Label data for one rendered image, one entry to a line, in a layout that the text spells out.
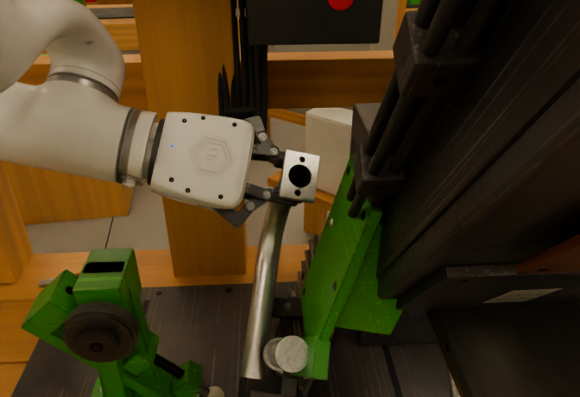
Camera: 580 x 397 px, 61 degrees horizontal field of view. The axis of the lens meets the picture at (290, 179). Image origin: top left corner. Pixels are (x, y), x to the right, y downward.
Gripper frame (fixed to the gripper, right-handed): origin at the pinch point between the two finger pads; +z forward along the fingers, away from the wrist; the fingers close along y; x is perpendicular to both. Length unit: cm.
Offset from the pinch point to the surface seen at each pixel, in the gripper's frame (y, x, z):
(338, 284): -11.3, -6.2, 5.4
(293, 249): -1.8, 46.1, 11.7
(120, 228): 16, 218, -44
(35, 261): -12, 55, -38
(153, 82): 15.9, 18.8, -19.8
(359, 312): -13.7, -3.1, 9.0
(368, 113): 15.0, 9.7, 11.9
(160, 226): 20, 214, -24
